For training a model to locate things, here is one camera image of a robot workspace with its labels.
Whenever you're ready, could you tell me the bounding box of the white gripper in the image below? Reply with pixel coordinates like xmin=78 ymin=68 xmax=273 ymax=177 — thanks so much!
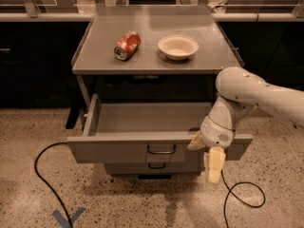
xmin=187 ymin=117 xmax=236 ymax=183

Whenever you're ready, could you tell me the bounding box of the grey top drawer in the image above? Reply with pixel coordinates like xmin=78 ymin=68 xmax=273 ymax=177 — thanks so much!
xmin=66 ymin=93 xmax=254 ymax=164

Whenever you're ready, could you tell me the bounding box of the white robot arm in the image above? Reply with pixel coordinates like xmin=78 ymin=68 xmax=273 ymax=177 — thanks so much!
xmin=188 ymin=66 xmax=304 ymax=183

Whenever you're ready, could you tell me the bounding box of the white paper bowl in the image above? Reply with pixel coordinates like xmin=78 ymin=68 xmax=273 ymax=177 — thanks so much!
xmin=158 ymin=35 xmax=199 ymax=61

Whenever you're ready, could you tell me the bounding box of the grey metal cabinet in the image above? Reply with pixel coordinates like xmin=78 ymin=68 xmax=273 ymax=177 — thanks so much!
xmin=72 ymin=6 xmax=242 ymax=105

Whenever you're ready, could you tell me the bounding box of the crushed red soda can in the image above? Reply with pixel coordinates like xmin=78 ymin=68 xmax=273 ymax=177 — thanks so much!
xmin=114 ymin=30 xmax=141 ymax=61

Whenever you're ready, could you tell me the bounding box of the black floor cable right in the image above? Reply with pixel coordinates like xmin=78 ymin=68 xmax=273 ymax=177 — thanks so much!
xmin=219 ymin=169 xmax=266 ymax=228

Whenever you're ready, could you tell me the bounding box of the black floor cable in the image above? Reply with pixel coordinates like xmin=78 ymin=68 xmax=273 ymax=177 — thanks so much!
xmin=33 ymin=142 xmax=74 ymax=228
xmin=219 ymin=169 xmax=266 ymax=228

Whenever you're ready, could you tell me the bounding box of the black floor cable left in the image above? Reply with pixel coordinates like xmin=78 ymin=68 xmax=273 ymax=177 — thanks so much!
xmin=33 ymin=142 xmax=74 ymax=228

